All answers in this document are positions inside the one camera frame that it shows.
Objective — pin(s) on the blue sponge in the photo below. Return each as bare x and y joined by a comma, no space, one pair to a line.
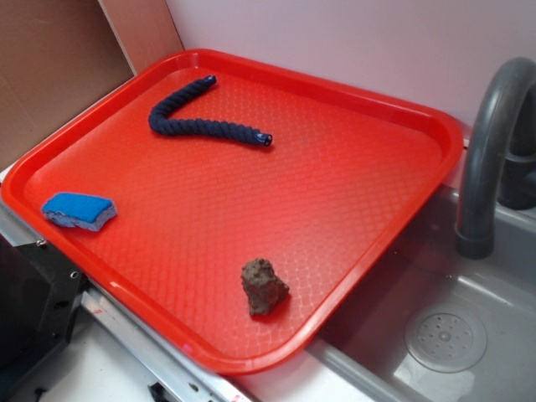
84,211

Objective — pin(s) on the brown rock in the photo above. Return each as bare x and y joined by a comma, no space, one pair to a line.
264,289

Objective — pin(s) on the grey plastic faucet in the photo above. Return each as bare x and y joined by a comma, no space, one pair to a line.
500,160

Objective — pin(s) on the brown cardboard panel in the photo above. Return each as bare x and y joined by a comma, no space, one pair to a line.
60,57

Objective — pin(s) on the red plastic tray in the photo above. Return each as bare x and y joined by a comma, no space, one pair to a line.
213,161

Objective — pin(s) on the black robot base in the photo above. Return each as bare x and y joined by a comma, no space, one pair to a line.
40,293

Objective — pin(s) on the grey plastic sink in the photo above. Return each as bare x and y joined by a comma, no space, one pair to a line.
426,324

